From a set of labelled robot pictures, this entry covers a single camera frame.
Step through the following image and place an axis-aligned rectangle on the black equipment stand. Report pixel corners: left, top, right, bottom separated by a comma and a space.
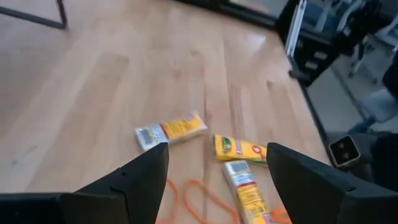
334, 0, 385, 58

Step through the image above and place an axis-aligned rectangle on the yellow crayon pack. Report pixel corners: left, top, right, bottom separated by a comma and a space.
222, 160, 276, 224
213, 133, 269, 167

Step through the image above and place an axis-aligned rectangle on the orange rubber band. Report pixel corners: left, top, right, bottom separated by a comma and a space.
182, 179, 241, 224
157, 179, 180, 224

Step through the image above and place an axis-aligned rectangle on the white office chair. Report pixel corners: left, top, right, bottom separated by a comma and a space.
347, 21, 398, 78

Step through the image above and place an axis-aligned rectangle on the white yellow snack packet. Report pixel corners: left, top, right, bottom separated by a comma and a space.
134, 111, 209, 152

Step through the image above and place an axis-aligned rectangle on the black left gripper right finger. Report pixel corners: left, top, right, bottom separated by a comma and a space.
266, 142, 398, 224

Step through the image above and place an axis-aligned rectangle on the black control box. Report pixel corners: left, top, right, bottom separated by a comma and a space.
292, 29, 340, 86

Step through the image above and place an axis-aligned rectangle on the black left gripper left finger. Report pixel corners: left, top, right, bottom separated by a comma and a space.
0, 142, 170, 224

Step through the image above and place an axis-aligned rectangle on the black table-level camera box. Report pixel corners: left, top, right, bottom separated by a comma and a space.
328, 134, 362, 168

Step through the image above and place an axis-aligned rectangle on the silver aluminium bracket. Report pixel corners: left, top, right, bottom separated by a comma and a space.
285, 0, 308, 58

